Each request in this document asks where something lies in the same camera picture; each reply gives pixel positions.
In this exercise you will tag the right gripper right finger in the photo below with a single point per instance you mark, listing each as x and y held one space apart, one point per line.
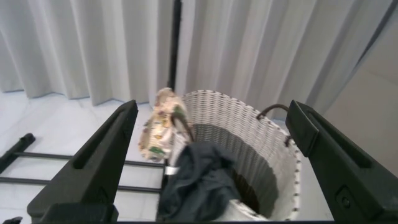
348 174

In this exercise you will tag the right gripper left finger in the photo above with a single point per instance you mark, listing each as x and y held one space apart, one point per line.
90 174

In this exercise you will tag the dark grey garment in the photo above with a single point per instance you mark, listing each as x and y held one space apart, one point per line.
199 180

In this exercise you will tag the white laundry basket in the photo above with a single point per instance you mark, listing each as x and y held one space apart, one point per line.
233 115

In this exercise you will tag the black clothes rack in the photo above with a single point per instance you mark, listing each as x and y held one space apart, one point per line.
174 46

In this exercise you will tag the beige partition panel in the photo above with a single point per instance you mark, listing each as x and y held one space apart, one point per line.
373 109

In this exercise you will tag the cream printed garment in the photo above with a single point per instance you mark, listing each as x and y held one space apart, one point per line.
158 130

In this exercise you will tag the white curtain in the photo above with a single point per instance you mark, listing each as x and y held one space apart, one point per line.
93 46

